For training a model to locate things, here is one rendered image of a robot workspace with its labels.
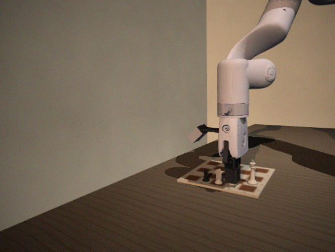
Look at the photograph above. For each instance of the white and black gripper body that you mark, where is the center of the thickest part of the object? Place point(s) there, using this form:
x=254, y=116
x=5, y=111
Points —
x=234, y=130

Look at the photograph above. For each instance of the white chess king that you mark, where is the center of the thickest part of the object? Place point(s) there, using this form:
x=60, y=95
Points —
x=252, y=180

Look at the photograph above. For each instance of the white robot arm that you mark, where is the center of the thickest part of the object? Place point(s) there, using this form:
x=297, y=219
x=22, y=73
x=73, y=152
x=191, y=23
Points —
x=236, y=76

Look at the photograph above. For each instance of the white knight chess piece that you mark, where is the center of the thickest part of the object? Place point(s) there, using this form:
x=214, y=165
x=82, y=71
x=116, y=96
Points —
x=218, y=177

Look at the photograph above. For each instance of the checkered chessboard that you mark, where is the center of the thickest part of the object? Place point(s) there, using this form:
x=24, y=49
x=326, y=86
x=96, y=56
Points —
x=262, y=176

